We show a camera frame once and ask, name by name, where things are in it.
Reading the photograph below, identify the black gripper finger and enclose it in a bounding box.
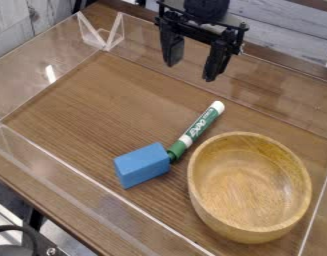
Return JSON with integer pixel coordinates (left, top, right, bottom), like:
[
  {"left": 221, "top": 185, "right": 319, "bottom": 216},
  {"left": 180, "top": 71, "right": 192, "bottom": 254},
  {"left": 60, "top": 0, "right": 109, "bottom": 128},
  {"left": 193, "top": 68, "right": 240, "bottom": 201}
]
[
  {"left": 201, "top": 40, "right": 231, "bottom": 82},
  {"left": 160, "top": 21, "right": 184, "bottom": 67}
]

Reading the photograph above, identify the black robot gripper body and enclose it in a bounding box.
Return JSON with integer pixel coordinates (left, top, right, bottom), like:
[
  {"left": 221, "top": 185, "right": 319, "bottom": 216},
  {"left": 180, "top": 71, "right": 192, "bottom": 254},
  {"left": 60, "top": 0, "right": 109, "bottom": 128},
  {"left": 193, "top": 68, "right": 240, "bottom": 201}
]
[{"left": 156, "top": 0, "right": 249, "bottom": 55}]

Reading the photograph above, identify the green Expo marker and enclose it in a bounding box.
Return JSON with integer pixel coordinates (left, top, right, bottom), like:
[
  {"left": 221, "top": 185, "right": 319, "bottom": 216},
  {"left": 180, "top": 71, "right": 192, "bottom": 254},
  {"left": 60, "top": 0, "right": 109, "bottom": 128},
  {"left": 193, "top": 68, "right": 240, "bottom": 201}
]
[{"left": 166, "top": 101, "right": 224, "bottom": 163}]

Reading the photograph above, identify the blue foam block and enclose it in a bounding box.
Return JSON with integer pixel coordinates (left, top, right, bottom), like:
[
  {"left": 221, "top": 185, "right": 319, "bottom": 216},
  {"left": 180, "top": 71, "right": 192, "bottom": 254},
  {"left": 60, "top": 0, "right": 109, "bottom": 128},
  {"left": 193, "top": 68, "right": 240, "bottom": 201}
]
[{"left": 113, "top": 143, "right": 169, "bottom": 189}]

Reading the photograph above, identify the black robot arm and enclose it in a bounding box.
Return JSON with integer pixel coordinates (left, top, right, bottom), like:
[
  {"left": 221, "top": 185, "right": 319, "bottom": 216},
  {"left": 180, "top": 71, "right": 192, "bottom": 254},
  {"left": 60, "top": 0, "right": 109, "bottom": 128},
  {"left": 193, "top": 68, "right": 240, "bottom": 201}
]
[{"left": 154, "top": 0, "right": 249, "bottom": 82}]

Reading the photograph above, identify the brown wooden bowl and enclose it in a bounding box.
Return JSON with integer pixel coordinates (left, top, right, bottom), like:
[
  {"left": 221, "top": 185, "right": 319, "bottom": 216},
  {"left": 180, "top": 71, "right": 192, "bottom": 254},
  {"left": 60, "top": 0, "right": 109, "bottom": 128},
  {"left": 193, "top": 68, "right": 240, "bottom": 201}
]
[{"left": 186, "top": 131, "right": 312, "bottom": 244}]

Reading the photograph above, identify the clear acrylic triangle bracket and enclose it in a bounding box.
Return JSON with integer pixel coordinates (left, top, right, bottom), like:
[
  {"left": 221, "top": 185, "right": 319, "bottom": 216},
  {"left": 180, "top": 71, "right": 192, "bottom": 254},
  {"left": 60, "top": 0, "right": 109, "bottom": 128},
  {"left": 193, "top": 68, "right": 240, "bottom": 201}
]
[{"left": 76, "top": 12, "right": 124, "bottom": 52}]

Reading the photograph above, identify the clear acrylic enclosure wall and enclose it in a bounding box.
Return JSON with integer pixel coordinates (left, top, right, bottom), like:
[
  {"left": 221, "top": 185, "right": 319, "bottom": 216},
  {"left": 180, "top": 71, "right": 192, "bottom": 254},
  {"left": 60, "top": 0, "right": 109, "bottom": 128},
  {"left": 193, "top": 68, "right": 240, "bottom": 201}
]
[{"left": 0, "top": 14, "right": 327, "bottom": 256}]

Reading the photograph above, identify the black metal table frame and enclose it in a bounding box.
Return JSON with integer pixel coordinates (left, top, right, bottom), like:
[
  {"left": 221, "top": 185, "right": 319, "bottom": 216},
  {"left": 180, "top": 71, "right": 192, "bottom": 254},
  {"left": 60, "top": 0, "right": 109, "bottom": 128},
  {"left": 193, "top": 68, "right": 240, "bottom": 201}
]
[{"left": 0, "top": 176, "right": 82, "bottom": 256}]

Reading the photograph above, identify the black cable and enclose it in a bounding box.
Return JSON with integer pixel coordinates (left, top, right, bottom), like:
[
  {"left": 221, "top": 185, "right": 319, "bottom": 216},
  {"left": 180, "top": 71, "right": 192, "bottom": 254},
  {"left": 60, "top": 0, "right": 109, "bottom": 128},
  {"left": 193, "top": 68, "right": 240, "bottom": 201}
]
[{"left": 0, "top": 225, "right": 40, "bottom": 256}]

